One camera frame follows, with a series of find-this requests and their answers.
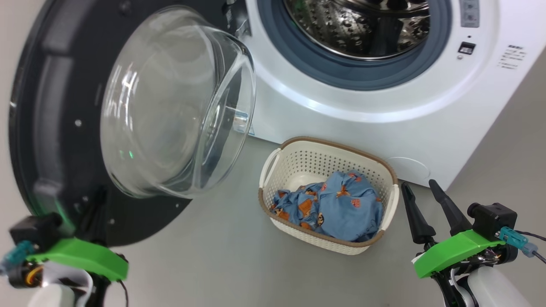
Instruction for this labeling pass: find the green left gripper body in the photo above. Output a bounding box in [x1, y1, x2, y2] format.
[26, 237, 129, 282]

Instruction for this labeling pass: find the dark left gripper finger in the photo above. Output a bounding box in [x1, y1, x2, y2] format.
[81, 188, 108, 246]

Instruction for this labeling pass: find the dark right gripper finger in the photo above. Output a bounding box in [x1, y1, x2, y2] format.
[401, 181, 436, 245]
[428, 179, 473, 236]

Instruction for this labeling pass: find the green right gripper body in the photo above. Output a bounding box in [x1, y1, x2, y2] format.
[412, 230, 504, 279]

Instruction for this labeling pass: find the large blue printed garment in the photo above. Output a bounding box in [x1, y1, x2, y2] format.
[318, 171, 384, 243]

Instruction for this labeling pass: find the black round glass washer door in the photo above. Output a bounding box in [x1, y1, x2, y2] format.
[9, 0, 257, 248]

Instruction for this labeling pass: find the small blue printed garment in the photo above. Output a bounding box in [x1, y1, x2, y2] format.
[271, 182, 325, 231]

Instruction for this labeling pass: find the white front-load washing machine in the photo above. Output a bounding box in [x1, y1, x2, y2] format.
[225, 0, 546, 191]

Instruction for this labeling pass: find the stainless steel washing machine drum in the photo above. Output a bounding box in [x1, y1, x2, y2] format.
[283, 0, 431, 61]

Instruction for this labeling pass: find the grey-blue rubber door gasket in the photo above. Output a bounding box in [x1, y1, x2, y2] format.
[256, 0, 453, 91]

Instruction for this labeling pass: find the metal door hinge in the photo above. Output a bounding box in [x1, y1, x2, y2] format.
[222, 0, 253, 40]

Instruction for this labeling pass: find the round white filter cover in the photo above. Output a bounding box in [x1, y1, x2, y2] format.
[385, 156, 432, 186]

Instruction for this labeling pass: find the cream perforated laundry basket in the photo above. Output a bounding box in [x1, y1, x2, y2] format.
[258, 136, 401, 256]

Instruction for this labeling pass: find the thin black left arm wire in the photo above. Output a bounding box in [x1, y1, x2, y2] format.
[118, 279, 130, 307]

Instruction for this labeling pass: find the teal right cable connector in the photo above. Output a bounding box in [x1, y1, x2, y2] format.
[495, 226, 539, 258]

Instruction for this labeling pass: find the teal cable connector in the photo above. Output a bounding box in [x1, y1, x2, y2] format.
[0, 240, 35, 274]
[495, 226, 539, 258]

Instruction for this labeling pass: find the teal left cable connector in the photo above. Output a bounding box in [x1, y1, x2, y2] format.
[0, 240, 35, 274]

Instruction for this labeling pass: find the black right camera cable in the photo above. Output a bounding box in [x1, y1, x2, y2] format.
[514, 230, 546, 264]

